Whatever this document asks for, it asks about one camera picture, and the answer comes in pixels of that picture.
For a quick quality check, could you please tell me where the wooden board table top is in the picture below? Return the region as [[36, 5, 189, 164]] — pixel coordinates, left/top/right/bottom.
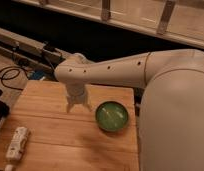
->
[[0, 81, 139, 171]]

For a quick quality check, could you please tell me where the black adapter on rail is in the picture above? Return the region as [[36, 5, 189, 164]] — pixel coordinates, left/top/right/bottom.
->
[[43, 42, 57, 52]]

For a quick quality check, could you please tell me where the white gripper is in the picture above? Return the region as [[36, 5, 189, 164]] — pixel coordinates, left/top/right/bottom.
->
[[65, 84, 92, 113]]

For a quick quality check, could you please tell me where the green ceramic bowl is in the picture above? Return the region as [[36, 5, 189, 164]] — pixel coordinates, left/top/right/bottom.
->
[[95, 101, 129, 132]]

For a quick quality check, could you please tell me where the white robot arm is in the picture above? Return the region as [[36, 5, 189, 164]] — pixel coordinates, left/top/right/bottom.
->
[[55, 49, 204, 171]]

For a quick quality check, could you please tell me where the blue object on floor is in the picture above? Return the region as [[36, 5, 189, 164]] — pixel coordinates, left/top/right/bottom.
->
[[29, 70, 45, 80]]

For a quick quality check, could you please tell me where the black coiled cable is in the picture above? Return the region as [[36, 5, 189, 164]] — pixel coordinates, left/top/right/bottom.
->
[[0, 65, 29, 91]]

